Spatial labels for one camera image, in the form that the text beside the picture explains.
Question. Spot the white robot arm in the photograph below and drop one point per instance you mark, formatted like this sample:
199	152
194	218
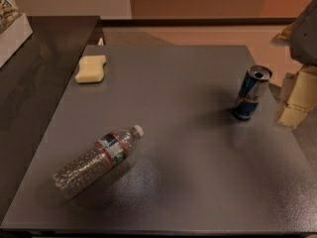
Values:
303	37

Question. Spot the yellow sponge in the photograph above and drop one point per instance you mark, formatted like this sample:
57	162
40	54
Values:
90	69

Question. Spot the dark side table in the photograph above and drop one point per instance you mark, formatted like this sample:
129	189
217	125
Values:
32	83

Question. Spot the clear plastic water bottle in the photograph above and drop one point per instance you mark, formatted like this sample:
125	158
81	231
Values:
97	160

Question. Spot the blue silver energy drink can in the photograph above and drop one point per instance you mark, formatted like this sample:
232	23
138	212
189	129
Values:
252	90

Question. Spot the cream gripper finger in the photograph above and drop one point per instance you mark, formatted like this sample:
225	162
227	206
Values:
298	96

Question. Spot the white box with items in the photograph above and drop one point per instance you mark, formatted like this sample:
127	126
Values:
14	29

